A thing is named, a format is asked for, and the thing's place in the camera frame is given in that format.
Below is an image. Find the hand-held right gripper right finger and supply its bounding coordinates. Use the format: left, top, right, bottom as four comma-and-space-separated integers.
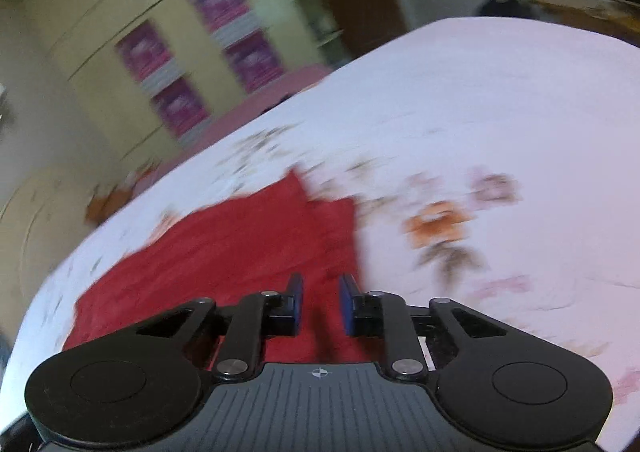
339, 273, 508, 383

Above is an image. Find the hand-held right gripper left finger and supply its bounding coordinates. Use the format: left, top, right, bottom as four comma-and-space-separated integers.
135, 273, 305, 381

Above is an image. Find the red puffer jacket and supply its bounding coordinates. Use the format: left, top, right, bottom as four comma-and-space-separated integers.
62, 169, 387, 366

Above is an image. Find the floral white bed sheet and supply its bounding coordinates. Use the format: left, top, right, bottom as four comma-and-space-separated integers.
10, 16, 640, 452

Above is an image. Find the cream round headboard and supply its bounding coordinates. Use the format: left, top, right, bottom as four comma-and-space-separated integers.
0, 166, 123, 318

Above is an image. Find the dark bag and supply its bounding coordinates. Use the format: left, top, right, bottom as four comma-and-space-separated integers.
474, 0, 537, 22

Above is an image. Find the cream wardrobe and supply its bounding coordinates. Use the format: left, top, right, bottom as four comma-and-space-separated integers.
0, 0, 351, 163

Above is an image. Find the wooden desk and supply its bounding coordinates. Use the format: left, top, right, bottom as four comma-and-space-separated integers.
531, 0, 640, 29

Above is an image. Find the purple wall poster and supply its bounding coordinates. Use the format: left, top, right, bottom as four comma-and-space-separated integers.
186, 0, 261, 36
150, 77, 213, 145
222, 30, 287, 94
115, 20, 176, 83

